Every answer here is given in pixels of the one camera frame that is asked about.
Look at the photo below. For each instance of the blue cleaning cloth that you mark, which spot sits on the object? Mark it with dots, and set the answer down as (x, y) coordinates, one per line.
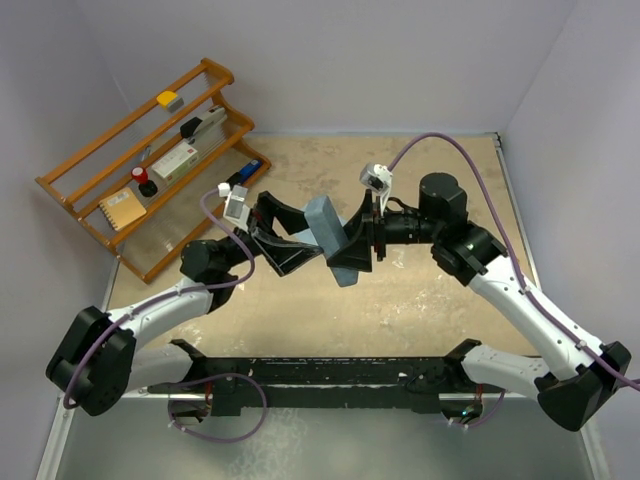
(306, 237)

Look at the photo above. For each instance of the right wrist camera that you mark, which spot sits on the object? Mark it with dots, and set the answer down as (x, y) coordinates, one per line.
(378, 178)

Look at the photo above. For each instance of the yellow grey eraser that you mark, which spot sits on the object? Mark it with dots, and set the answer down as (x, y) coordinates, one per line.
(170, 101)

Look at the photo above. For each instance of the white green box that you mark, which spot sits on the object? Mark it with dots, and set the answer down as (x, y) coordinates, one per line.
(174, 164)

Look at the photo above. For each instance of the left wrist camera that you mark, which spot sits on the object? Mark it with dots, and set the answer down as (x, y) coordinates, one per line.
(235, 209)

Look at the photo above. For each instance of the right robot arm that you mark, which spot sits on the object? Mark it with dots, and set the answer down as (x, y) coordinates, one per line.
(574, 373)

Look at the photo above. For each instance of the wooden shelf rack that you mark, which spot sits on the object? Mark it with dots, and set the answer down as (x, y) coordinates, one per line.
(174, 217)

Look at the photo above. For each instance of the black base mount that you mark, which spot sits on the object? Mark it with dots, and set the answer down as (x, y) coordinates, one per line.
(408, 383)

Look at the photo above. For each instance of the grey glasses case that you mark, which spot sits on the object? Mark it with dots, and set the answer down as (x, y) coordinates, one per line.
(328, 232)

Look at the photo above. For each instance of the brown spiral notebook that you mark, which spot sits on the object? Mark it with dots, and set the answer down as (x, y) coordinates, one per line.
(122, 208)

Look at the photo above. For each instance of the black white stapler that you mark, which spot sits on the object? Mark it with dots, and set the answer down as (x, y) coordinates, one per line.
(201, 121)

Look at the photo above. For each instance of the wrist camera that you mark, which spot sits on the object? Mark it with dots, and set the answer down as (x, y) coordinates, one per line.
(235, 209)
(378, 178)

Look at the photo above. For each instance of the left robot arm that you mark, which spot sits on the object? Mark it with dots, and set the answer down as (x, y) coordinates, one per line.
(93, 365)

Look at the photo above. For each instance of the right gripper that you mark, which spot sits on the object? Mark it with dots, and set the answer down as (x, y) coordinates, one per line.
(368, 222)

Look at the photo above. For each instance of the red black stamp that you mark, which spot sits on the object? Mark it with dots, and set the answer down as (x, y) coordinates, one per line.
(145, 184)

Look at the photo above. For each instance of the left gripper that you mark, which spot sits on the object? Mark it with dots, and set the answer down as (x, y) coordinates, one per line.
(284, 256)

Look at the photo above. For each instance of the metal binder clip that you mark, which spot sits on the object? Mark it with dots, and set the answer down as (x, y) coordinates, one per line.
(145, 153)

